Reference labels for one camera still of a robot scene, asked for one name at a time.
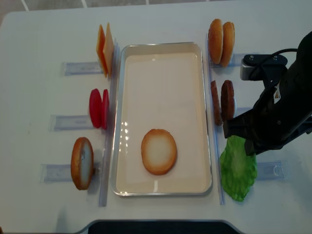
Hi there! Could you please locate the clear acrylic rack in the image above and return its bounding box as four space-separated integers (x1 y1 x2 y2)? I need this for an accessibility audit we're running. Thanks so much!
40 41 120 207
206 33 287 205

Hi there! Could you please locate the bun slice right inner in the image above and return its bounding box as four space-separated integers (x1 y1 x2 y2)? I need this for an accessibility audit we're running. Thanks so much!
208 19 223 64

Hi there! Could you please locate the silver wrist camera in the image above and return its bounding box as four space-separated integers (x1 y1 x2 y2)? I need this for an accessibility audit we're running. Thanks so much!
240 54 288 81

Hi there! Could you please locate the green lettuce leaf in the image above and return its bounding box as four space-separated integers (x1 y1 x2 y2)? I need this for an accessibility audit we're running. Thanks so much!
220 136 257 202

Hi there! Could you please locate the bun slice right outer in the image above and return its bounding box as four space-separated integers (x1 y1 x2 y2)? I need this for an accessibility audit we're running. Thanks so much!
220 21 235 67

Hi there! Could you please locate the red tomato slice outer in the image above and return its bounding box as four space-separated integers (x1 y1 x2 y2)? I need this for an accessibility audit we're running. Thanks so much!
89 89 102 128

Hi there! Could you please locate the red tomato slice inner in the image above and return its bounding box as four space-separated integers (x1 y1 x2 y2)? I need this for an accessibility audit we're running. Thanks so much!
101 89 109 130

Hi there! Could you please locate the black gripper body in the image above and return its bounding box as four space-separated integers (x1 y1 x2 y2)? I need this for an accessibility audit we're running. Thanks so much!
250 72 312 149

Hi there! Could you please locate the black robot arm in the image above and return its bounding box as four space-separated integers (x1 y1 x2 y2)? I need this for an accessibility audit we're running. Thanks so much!
223 34 312 156

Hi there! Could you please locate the right clear acrylic rack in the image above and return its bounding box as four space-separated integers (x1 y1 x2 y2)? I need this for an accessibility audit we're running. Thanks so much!
206 33 287 205

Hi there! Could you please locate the white rectangular metal tray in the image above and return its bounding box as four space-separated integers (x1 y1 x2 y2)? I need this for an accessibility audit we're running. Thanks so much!
110 42 213 196

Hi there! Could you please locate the upright bun slice left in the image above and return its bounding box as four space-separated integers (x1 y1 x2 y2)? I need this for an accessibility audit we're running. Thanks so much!
71 137 94 190

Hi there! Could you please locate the brown meat patty outer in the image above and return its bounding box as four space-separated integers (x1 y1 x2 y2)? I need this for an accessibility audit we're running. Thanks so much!
221 80 235 121

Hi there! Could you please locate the black cable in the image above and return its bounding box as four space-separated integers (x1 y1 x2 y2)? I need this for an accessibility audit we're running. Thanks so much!
251 48 299 78

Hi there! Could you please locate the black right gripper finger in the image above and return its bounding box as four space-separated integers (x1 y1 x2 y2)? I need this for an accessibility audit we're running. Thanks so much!
244 139 265 156

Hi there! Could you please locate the round bread slice in tray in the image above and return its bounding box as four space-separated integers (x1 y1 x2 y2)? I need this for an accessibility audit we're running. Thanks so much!
141 129 177 175

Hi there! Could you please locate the red tomato slice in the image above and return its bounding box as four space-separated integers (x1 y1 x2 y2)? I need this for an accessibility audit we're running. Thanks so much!
89 89 102 128
101 89 109 130

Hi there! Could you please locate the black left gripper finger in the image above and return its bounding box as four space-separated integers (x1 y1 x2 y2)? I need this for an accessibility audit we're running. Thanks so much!
223 111 254 139

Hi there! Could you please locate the left clear acrylic rack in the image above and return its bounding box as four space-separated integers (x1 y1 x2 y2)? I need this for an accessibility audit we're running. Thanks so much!
40 41 120 207

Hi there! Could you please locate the pale yellow cheese slice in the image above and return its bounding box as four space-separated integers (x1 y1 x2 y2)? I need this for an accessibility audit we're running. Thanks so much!
103 23 115 77

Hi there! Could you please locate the orange cheese slice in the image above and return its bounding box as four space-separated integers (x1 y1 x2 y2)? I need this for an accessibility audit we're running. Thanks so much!
96 24 108 77

